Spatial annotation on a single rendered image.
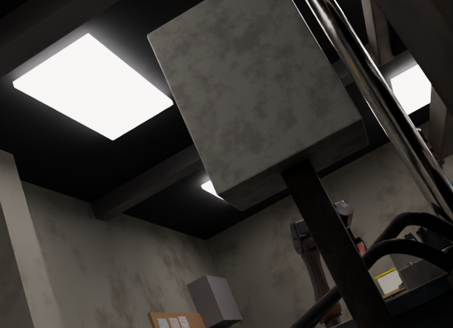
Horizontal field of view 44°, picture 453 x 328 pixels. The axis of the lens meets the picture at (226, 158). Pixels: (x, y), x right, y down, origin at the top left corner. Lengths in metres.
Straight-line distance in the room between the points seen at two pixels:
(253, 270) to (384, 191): 2.20
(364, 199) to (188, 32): 7.13
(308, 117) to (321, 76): 0.08
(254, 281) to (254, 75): 7.38
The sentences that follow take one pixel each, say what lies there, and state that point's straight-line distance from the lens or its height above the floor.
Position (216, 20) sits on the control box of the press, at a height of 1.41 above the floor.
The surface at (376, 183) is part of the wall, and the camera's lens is 8.23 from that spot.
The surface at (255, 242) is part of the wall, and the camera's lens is 8.45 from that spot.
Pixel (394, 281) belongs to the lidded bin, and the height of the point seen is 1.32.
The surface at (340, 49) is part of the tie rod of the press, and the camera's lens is 1.36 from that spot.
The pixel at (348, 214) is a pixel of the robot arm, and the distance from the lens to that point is 1.89.
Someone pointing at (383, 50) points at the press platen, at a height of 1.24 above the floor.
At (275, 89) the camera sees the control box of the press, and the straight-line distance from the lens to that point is 1.08.
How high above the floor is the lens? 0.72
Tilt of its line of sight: 23 degrees up
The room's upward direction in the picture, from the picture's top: 25 degrees counter-clockwise
